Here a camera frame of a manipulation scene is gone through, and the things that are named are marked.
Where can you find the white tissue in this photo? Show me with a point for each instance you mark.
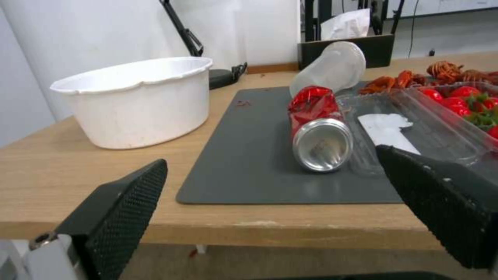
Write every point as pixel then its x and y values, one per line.
pixel 348 24

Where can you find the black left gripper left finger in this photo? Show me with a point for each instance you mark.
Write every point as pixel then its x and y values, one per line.
pixel 116 210

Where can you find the crushed red soda can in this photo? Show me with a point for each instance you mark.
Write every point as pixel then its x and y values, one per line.
pixel 315 116

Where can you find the red strawberry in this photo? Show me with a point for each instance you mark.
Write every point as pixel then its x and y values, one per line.
pixel 491 102
pixel 465 91
pixel 493 131
pixel 431 94
pixel 455 106

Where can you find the white plastic tub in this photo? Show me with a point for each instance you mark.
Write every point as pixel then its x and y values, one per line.
pixel 140 108

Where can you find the clear plastic takeout box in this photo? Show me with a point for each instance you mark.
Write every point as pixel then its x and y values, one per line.
pixel 435 125

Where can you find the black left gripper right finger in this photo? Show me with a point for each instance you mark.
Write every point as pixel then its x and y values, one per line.
pixel 439 198

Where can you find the black metal frame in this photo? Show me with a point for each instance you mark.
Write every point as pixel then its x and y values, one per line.
pixel 309 20

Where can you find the black tissue box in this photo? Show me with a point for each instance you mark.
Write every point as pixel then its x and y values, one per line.
pixel 377 49

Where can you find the red-brown crayfish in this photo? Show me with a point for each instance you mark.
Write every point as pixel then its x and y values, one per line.
pixel 407 78
pixel 379 85
pixel 477 77
pixel 443 71

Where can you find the grey rubber mat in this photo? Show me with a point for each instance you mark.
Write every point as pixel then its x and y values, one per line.
pixel 249 151

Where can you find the black desk lamp base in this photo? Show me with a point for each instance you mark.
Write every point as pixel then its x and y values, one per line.
pixel 220 77

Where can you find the clear plastic cup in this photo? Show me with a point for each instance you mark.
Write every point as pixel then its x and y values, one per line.
pixel 334 67

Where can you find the white torn label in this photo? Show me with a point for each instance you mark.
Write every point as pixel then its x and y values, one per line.
pixel 385 128

